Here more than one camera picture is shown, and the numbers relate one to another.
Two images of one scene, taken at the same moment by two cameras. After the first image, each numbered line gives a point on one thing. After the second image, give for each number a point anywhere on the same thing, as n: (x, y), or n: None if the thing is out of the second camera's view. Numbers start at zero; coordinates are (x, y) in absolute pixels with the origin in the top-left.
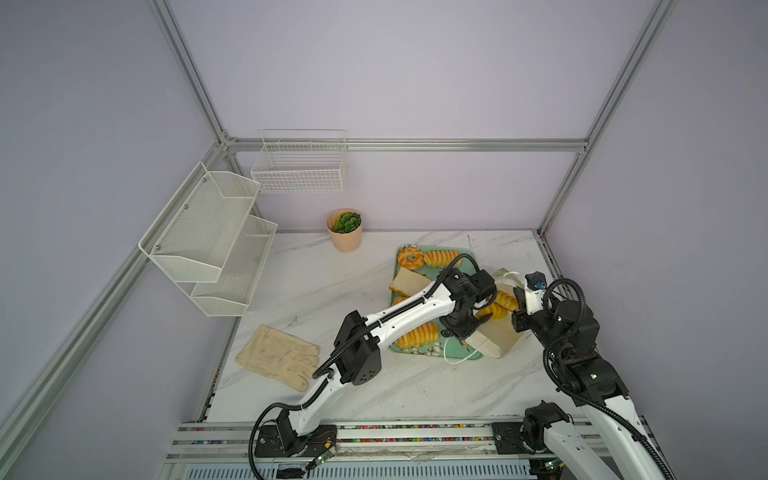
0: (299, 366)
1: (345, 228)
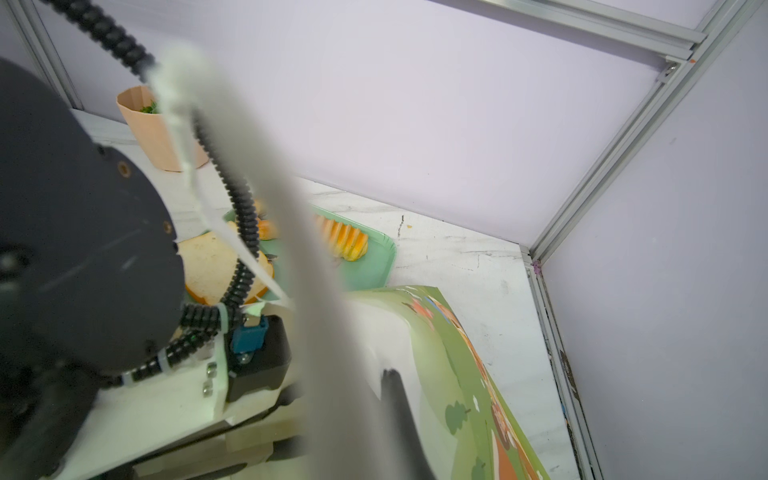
0: None
1: (171, 143)
